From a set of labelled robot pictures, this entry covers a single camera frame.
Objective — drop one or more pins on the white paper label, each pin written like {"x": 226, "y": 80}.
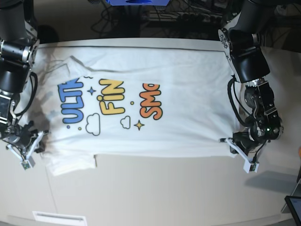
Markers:
{"x": 60, "y": 219}

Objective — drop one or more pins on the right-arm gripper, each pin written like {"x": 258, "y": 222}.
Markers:
{"x": 5, "y": 130}

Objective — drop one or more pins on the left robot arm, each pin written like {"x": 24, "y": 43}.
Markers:
{"x": 241, "y": 42}

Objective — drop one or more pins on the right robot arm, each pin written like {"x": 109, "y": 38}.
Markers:
{"x": 18, "y": 83}

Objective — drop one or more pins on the black tablet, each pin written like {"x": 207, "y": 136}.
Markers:
{"x": 294, "y": 205}

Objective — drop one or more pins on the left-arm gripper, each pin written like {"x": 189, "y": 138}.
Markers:
{"x": 250, "y": 140}

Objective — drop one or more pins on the white printed T-shirt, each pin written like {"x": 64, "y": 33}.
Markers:
{"x": 131, "y": 101}

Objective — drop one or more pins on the blue camera stand base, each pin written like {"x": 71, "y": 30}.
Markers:
{"x": 138, "y": 2}

